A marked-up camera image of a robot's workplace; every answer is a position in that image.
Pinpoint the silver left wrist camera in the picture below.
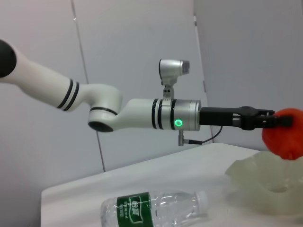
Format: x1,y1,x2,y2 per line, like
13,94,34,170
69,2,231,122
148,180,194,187
158,58,191,105

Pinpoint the red-orange fruit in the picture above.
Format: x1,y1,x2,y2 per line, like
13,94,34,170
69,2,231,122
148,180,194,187
261,107,303,161

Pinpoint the translucent wavy fruit plate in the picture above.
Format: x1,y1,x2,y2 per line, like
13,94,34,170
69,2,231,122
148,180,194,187
224,151,303,212

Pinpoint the clear water bottle green label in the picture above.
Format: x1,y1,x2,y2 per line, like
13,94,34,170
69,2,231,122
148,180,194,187
100,190,209,227

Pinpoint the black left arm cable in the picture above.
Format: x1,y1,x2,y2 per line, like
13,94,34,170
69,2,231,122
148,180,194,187
184,124,223,144

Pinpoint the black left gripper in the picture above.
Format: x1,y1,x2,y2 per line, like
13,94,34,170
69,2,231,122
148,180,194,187
200,105,293,131

